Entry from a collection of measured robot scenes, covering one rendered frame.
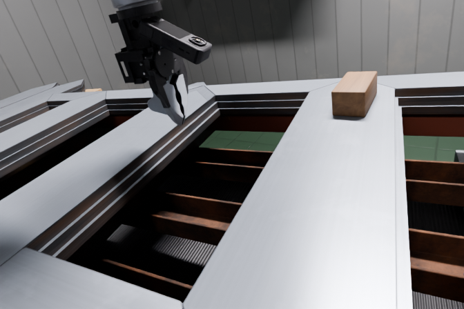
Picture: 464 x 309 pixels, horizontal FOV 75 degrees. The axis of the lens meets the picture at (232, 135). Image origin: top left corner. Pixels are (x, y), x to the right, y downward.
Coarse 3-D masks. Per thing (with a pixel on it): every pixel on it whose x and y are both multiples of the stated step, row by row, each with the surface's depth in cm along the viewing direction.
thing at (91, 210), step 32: (224, 96) 83; (256, 96) 79; (288, 96) 75; (416, 96) 63; (448, 96) 60; (0, 128) 105; (64, 128) 91; (192, 128) 74; (0, 160) 77; (160, 160) 63; (96, 192) 51; (128, 192) 55; (64, 224) 46; (96, 224) 49; (64, 256) 44
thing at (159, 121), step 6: (138, 114) 82; (144, 114) 81; (150, 114) 80; (156, 114) 79; (162, 114) 78; (186, 114) 75; (132, 120) 79; (138, 120) 78; (144, 120) 77; (150, 120) 76; (156, 120) 75; (162, 120) 74; (168, 120) 74; (120, 126) 76; (126, 126) 75; (132, 126) 75; (138, 126) 74; (144, 126) 73; (150, 126) 72; (156, 126) 71; (162, 126) 71; (168, 126) 70; (174, 126) 69
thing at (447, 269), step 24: (168, 192) 71; (144, 216) 66; (168, 216) 70; (192, 216) 69; (216, 216) 67; (216, 240) 59; (432, 240) 47; (456, 240) 46; (432, 264) 47; (456, 264) 46; (432, 288) 43; (456, 288) 41
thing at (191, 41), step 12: (144, 24) 46; (156, 24) 47; (168, 24) 49; (144, 36) 47; (156, 36) 47; (168, 36) 46; (180, 36) 47; (192, 36) 48; (168, 48) 47; (180, 48) 46; (192, 48) 45; (204, 48) 46; (192, 60) 46; (204, 60) 48
